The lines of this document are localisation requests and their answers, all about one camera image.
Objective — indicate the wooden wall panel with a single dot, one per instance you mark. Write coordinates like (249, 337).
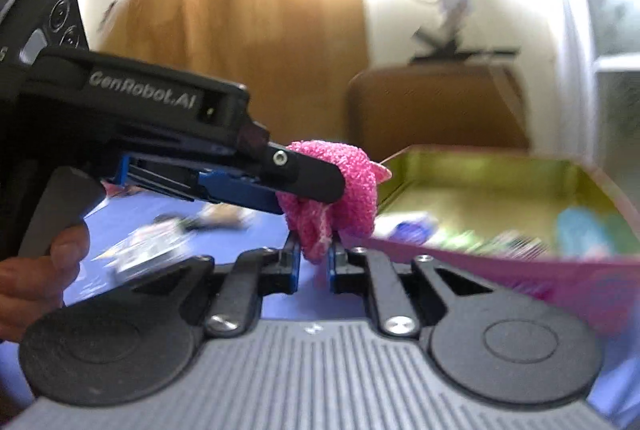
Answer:
(250, 29)

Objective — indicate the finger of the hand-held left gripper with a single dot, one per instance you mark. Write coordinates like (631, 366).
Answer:
(310, 175)
(240, 192)

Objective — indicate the person's left hand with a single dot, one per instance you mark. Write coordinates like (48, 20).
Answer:
(35, 290)

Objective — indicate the pink tin box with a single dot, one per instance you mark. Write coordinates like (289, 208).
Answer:
(550, 280)

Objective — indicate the brown chair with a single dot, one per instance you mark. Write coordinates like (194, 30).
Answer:
(435, 109)

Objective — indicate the white printed packet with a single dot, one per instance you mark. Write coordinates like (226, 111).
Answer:
(150, 247)

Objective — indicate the blue tablecloth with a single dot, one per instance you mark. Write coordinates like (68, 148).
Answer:
(315, 306)

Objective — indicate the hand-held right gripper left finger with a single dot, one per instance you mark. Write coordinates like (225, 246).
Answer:
(294, 267)

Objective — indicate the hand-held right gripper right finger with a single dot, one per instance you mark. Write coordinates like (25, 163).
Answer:
(334, 267)

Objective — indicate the pink knit cloth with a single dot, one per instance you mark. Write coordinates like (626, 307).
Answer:
(355, 190)

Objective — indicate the white tube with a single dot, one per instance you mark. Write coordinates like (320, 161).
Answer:
(415, 225)

